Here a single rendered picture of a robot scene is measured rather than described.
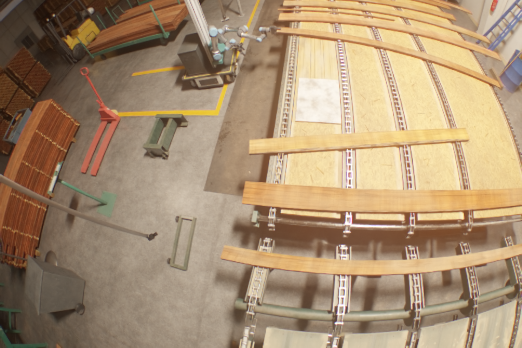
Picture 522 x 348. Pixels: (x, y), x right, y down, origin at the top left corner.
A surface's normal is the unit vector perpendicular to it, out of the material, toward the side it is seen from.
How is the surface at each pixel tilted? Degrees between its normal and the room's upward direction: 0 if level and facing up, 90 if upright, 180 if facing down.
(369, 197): 0
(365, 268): 22
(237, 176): 0
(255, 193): 0
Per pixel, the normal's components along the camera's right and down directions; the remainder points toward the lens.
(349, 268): -0.09, -0.76
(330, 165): -0.16, -0.46
